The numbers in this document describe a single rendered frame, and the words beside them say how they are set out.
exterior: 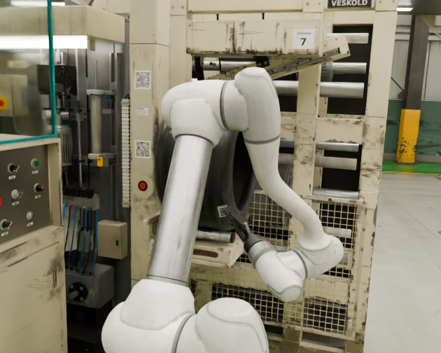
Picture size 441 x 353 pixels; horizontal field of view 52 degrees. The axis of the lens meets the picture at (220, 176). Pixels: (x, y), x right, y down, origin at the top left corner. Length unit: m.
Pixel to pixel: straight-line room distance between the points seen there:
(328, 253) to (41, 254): 1.10
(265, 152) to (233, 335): 0.49
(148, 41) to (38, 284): 1.06
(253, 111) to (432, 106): 10.52
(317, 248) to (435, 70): 10.38
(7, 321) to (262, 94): 1.24
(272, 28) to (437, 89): 9.81
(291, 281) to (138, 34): 1.16
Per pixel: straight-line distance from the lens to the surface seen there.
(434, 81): 11.67
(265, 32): 2.05
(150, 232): 1.91
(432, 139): 11.67
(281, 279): 1.41
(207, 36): 2.12
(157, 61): 1.92
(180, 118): 1.19
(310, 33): 2.01
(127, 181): 2.03
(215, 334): 0.97
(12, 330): 1.91
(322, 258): 1.47
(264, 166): 1.23
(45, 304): 2.02
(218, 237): 1.82
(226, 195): 1.69
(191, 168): 1.14
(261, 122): 1.16
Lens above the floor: 1.48
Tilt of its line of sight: 11 degrees down
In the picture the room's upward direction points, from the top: 2 degrees clockwise
